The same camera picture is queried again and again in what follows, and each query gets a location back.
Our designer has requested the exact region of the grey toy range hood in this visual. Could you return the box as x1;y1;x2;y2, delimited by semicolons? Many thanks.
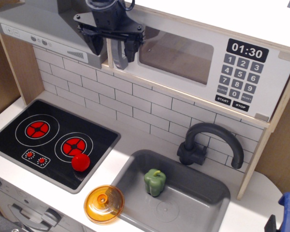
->
0;0;107;69

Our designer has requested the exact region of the black clamp piece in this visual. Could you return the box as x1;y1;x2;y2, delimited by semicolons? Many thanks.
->
264;215;277;232

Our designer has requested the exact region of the dark grey toy faucet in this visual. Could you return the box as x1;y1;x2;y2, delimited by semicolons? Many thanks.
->
177;122;244;169

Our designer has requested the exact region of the green toy bell pepper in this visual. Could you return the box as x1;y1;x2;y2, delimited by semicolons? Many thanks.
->
144;169;166;197

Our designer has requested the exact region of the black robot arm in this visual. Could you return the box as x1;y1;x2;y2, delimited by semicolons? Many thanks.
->
73;0;145;68

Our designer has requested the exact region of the grey toy sink basin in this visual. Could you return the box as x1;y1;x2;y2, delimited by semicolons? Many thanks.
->
112;150;231;232

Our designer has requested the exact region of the grey microwave door handle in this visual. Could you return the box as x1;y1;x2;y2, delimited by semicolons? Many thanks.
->
111;40;128;70

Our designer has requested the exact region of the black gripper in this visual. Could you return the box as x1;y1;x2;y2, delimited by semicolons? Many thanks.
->
73;6;145;62

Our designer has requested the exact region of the orange transparent pot lid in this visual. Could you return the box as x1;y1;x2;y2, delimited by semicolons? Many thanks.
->
84;185;125;224

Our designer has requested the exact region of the grey toy oven front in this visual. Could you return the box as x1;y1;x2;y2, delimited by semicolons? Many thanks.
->
0;179;90;232

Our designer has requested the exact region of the white toy microwave door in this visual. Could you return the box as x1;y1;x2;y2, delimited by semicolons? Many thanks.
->
108;2;290;123

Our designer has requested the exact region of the red toy tomato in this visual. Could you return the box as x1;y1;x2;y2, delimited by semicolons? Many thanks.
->
71;153;90;172

